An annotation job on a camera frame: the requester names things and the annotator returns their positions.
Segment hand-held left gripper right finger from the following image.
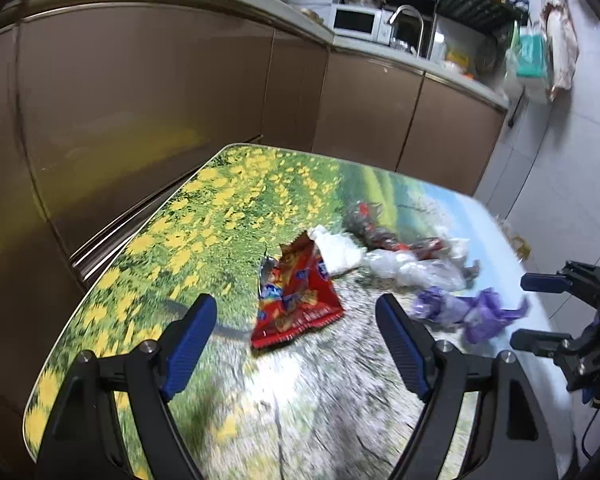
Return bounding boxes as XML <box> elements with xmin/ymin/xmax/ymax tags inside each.
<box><xmin>375</xmin><ymin>293</ymin><xmax>563</xmax><ymax>480</ymax></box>

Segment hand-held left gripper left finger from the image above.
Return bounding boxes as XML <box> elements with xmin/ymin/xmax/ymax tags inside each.
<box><xmin>39</xmin><ymin>294</ymin><xmax>218</xmax><ymax>480</ymax></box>

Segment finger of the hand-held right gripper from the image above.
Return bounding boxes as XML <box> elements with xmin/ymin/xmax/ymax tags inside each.
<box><xmin>510</xmin><ymin>329</ymin><xmax>598</xmax><ymax>376</ymax></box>
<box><xmin>521</xmin><ymin>261</ymin><xmax>600</xmax><ymax>303</ymax></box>

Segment purple wrapper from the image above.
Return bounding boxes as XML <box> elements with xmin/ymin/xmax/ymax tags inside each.
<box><xmin>411</xmin><ymin>285</ymin><xmax>529</xmax><ymax>345</ymax></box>

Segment clear plastic bag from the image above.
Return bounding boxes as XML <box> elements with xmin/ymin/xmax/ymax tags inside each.
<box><xmin>364</xmin><ymin>246</ymin><xmax>481</xmax><ymax>293</ymax></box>

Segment red snack packet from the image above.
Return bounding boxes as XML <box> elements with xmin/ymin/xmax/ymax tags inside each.
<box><xmin>250</xmin><ymin>230</ymin><xmax>345</xmax><ymax>351</ymax></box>

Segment grey plastic bag red tie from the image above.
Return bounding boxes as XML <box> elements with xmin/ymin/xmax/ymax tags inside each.
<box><xmin>341</xmin><ymin>201</ymin><xmax>448</xmax><ymax>260</ymax></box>

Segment white crumpled tissue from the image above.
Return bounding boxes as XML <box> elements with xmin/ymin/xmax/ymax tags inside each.
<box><xmin>311</xmin><ymin>225</ymin><xmax>365</xmax><ymax>277</ymax></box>

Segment green white hanging bag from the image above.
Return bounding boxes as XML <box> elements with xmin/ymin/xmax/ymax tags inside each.
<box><xmin>504</xmin><ymin>21</ymin><xmax>552</xmax><ymax>82</ymax></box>

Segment metal colander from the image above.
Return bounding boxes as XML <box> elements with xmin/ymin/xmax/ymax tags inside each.
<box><xmin>472</xmin><ymin>35</ymin><xmax>502</xmax><ymax>83</ymax></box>

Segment brown kitchen cabinet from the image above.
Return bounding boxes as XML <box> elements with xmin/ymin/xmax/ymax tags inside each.
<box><xmin>0</xmin><ymin>0</ymin><xmax>510</xmax><ymax>411</ymax></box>

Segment beige hanging bag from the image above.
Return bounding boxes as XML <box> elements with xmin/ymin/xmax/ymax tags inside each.
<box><xmin>539</xmin><ymin>0</ymin><xmax>581</xmax><ymax>105</ymax></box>

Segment chrome faucet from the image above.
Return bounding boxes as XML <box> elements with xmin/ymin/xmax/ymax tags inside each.
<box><xmin>388</xmin><ymin>4</ymin><xmax>427</xmax><ymax>59</ymax></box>

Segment white microwave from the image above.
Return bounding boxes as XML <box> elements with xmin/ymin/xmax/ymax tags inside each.
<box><xmin>329</xmin><ymin>3</ymin><xmax>390</xmax><ymax>44</ymax></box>

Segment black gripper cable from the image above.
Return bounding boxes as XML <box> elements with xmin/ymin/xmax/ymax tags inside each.
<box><xmin>581</xmin><ymin>406</ymin><xmax>600</xmax><ymax>461</ymax></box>

